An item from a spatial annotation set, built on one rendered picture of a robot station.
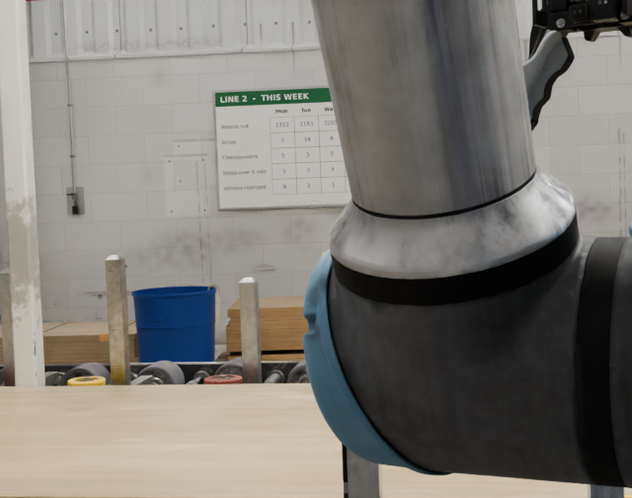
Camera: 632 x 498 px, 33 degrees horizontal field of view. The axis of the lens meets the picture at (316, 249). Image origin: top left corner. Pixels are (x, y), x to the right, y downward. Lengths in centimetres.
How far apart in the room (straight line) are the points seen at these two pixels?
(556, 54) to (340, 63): 44
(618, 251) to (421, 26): 14
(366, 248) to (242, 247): 785
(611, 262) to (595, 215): 793
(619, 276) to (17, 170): 192
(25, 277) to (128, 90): 625
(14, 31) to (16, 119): 18
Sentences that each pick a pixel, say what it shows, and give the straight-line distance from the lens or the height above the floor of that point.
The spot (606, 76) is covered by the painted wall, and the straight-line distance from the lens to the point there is 847.
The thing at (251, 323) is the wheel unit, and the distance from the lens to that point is 229.
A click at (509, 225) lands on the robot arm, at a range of 46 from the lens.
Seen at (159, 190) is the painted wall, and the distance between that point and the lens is 840.
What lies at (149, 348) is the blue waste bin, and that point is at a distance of 673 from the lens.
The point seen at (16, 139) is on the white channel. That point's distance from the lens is 230.
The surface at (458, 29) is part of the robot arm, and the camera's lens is 43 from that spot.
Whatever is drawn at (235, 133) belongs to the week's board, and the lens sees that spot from 829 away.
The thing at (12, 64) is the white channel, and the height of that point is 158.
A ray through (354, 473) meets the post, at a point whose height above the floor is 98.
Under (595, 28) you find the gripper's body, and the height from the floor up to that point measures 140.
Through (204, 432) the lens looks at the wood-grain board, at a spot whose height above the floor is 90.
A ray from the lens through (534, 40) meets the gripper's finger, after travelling 88.
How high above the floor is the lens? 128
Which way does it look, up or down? 3 degrees down
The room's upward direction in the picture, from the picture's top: 2 degrees counter-clockwise
